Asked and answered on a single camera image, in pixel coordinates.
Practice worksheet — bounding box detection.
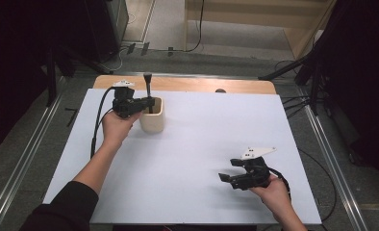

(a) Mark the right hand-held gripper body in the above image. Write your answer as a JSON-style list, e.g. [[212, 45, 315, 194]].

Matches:
[[229, 146, 278, 191]]

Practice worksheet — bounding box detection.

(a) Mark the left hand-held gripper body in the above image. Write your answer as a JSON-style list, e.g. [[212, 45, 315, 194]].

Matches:
[[112, 80, 144, 119]]

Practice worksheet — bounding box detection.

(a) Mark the black makeup brush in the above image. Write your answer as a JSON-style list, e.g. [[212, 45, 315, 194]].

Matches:
[[142, 72, 154, 114]]

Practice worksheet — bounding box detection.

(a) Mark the cream cup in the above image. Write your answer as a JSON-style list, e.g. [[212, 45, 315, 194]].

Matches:
[[139, 96, 164, 134]]

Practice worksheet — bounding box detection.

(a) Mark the person's right hand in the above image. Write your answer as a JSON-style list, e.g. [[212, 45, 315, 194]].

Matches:
[[249, 175, 291, 213]]

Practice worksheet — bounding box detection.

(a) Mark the person's left hand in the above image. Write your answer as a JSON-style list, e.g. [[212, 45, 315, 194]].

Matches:
[[101, 110, 143, 148]]

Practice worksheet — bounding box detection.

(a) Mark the wooden table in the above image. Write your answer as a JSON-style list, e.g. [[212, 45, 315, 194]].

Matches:
[[92, 75, 277, 95]]

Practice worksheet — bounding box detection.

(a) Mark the black stand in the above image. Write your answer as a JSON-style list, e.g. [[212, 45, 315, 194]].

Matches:
[[45, 47, 58, 108], [258, 47, 327, 117]]

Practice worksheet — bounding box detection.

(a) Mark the black cabinet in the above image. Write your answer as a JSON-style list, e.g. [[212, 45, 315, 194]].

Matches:
[[85, 0, 130, 64]]

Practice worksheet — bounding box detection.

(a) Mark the dark curtain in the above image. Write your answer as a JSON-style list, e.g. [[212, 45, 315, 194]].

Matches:
[[0, 0, 94, 157], [316, 0, 379, 176]]

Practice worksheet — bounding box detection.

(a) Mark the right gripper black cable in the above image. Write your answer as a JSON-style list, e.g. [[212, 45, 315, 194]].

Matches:
[[267, 167, 291, 200]]

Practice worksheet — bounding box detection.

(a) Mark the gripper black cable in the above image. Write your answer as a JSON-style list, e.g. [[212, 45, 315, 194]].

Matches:
[[267, 167, 291, 200], [90, 86, 115, 160]]

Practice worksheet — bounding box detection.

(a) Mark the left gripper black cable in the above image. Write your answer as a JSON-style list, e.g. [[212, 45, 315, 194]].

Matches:
[[90, 86, 115, 160]]

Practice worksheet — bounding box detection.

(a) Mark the black floor cable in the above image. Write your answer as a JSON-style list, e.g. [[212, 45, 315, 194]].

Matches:
[[297, 147, 339, 223]]

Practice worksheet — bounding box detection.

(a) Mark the black hanging cable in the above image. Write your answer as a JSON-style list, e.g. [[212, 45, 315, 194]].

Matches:
[[183, 0, 206, 53]]

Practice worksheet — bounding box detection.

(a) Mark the metal floor rail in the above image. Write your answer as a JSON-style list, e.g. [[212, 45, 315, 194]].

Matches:
[[301, 95, 369, 231], [0, 92, 63, 231]]

